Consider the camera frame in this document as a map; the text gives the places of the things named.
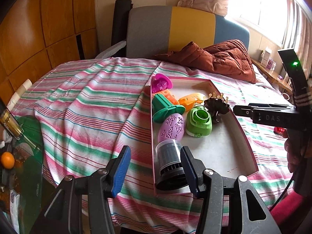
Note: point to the orange cube block piece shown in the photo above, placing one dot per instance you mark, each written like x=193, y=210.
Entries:
x=167, y=93

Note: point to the orange yellow plastic shell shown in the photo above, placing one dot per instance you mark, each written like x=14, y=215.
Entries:
x=190, y=100

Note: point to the wooden side shelf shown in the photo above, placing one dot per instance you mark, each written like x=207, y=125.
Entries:
x=273, y=77

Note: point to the teal green plastic stand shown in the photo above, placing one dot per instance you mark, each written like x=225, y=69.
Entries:
x=163, y=108

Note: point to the green glass side table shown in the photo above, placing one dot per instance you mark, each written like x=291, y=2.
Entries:
x=21, y=186

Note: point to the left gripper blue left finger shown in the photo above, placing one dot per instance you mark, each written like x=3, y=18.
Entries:
x=119, y=170

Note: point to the magenta plastic cup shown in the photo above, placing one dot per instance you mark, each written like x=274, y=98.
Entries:
x=160, y=82

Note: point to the wooden wardrobe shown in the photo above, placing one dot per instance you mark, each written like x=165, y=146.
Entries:
x=38, y=35

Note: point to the window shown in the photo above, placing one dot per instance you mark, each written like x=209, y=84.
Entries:
x=278, y=20

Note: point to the egg-shaped carved toy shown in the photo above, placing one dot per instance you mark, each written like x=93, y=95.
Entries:
x=172, y=128

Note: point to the shiny red metal piece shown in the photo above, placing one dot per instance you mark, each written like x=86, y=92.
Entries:
x=278, y=130

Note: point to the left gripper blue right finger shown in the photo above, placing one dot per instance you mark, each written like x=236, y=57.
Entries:
x=193, y=169

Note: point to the brown hair claw clip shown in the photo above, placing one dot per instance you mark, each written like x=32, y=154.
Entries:
x=215, y=104

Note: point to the white box on shelf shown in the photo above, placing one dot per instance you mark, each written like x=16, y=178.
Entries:
x=265, y=56

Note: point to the black rolled mat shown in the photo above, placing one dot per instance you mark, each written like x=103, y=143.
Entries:
x=120, y=20

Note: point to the striped bed cover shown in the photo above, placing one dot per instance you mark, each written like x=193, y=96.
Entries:
x=89, y=109

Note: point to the orange fruit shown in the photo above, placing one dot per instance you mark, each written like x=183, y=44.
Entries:
x=7, y=160

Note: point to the pink box on shelf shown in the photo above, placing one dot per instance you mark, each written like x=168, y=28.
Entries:
x=271, y=65

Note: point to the person right hand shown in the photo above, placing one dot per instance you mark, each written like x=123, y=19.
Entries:
x=293, y=156

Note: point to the pink white shallow tray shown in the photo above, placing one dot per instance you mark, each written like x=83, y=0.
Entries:
x=226, y=150

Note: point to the grey yellow blue headboard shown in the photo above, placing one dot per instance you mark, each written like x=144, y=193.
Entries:
x=162, y=29

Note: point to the green plug-in device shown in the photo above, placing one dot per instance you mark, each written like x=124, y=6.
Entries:
x=198, y=122

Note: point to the gold capped bottle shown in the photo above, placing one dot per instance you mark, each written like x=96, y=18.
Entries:
x=9, y=122

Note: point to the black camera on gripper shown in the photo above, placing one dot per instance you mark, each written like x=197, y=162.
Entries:
x=301, y=92

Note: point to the rust brown quilted blanket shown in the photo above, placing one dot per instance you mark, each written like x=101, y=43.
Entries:
x=229, y=58

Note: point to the black grey cylinder cap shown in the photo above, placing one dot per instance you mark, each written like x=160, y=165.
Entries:
x=170, y=171

